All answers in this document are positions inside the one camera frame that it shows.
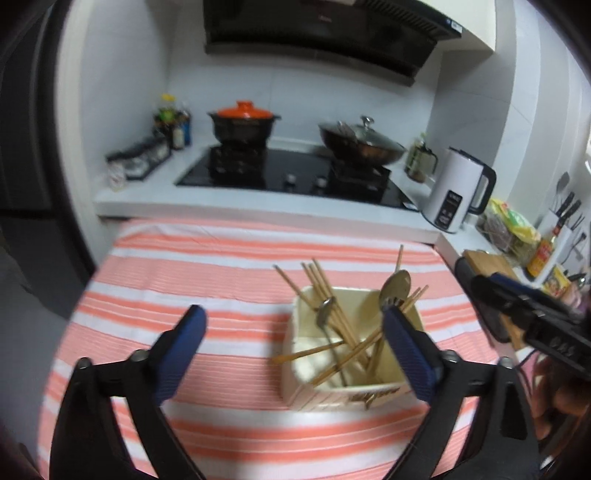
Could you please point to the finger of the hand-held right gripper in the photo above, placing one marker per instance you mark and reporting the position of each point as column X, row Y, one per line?
column 496, row 300
column 508, row 280

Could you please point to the white wall cabinet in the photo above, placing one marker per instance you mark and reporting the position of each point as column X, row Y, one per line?
column 466, row 23

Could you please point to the small steel spoon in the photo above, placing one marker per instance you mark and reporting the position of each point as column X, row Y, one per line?
column 325, row 314

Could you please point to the yellow cap sauce bottle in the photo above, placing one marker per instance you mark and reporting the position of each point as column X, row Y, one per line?
column 165, row 120

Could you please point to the black gas hob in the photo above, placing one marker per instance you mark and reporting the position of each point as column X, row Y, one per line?
column 286, row 166

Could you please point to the black clay pot orange lid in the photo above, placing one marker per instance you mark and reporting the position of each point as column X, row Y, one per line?
column 242, row 124

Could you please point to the person's right hand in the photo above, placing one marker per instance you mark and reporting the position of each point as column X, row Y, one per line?
column 563, row 401

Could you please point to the amber oil bottle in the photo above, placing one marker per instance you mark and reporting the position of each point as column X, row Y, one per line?
column 541, row 256

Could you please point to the condiment bottles and jars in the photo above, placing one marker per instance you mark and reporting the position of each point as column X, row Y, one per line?
column 138, row 159

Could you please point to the cream utensil holder box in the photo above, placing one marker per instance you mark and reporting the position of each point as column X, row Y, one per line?
column 304, row 392

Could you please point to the yellow packet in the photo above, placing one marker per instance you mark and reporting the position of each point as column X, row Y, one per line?
column 557, row 280

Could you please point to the orange white striped tablecloth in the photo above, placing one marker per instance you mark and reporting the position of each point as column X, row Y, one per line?
column 184, row 263

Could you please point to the blue label sauce bottle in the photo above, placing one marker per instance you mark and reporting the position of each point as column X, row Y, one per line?
column 184, row 127

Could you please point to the wooden cutting board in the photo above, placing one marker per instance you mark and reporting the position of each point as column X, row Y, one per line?
column 485, row 261

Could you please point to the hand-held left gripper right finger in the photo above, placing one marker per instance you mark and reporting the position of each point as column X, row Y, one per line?
column 411, row 355

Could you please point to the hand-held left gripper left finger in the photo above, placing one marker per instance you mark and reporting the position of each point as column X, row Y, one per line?
column 180, row 355

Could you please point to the large steel spoon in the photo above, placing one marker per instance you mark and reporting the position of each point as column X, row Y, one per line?
column 397, row 286

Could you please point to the wok with glass lid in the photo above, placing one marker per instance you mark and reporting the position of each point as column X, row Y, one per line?
column 360, row 145

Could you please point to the white electric kettle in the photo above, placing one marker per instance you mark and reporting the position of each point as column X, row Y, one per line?
column 452, row 194

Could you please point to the dark grey refrigerator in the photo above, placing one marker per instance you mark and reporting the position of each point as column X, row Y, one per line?
column 27, row 115

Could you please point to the black range hood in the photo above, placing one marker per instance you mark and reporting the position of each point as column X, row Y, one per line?
column 323, row 27

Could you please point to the white knife block with knives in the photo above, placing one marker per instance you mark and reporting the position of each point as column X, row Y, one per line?
column 563, row 230

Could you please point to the grey spatula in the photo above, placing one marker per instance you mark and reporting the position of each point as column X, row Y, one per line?
column 562, row 182

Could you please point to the glass pitcher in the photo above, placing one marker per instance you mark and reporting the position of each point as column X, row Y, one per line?
column 420, row 159

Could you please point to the yellow green snack bags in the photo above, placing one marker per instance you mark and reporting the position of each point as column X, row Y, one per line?
column 510, row 226

